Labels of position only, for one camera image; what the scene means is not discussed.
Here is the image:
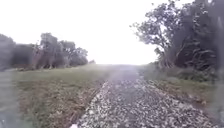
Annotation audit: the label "grey gravel path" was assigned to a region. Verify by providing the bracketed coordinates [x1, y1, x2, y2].
[69, 64, 219, 128]

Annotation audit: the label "row of trees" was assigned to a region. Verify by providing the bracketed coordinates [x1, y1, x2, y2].
[0, 32, 97, 72]

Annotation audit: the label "grass field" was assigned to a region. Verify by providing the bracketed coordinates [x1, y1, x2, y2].
[0, 63, 116, 128]

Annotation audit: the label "grass verge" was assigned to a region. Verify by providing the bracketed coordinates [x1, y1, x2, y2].
[138, 62, 224, 126]

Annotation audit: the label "dense dark trees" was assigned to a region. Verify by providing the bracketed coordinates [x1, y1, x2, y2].
[130, 0, 224, 73]

